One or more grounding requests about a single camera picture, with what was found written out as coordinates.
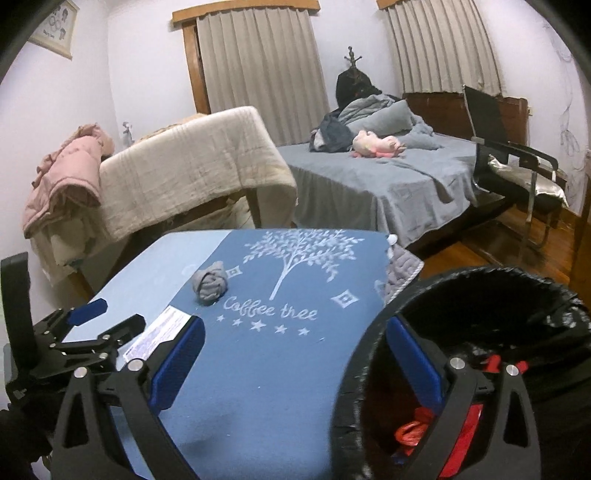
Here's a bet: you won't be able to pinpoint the white printed paper box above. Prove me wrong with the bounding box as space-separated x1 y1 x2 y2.
123 306 190 363

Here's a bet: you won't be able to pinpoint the red glove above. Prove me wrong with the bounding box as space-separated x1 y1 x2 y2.
392 354 530 478

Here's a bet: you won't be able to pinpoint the grey sock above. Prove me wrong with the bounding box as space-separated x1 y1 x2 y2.
190 261 228 305

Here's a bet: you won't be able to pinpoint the black-lined trash bin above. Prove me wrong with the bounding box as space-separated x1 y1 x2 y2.
331 266 590 479

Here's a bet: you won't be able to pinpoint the pink jacket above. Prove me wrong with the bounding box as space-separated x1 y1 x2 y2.
22 123 114 239

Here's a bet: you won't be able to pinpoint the blue tree-print table cover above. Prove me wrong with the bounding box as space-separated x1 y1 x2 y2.
69 229 389 479

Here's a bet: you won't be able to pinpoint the grey quilted pad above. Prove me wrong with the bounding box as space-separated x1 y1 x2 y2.
384 234 424 304

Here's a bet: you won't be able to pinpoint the beige striped blanket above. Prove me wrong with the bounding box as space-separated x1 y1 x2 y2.
29 106 297 283

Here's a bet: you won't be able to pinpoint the silver chair cushion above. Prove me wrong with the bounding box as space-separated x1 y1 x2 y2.
488 155 568 207

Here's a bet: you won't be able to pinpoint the grey bed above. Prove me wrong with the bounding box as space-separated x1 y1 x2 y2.
279 135 477 247

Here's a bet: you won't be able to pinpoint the black office chair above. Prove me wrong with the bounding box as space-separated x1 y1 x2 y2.
463 85 567 263

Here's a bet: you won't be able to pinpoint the grey duvet pile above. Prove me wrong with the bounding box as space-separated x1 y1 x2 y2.
308 94 441 153

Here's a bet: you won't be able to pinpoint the left beige curtain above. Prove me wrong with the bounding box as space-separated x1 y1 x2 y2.
197 8 329 146

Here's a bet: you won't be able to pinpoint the beige curtain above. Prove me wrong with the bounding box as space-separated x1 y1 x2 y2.
197 8 329 146
384 0 503 96

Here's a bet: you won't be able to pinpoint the pink plush toy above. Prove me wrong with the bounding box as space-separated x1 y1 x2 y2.
352 130 406 158

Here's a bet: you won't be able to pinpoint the dark wooden headboard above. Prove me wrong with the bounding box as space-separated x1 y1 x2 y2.
403 92 529 145

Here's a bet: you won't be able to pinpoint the wooden coat rack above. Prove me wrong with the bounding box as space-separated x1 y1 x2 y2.
335 46 382 110

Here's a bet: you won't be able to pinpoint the right beige curtain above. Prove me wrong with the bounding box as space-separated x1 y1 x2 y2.
384 0 503 96

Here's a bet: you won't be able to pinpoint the framed wall picture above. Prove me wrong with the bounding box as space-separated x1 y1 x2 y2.
28 1 79 60

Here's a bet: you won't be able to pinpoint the hanging white cables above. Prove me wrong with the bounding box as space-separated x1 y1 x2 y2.
551 41 590 204

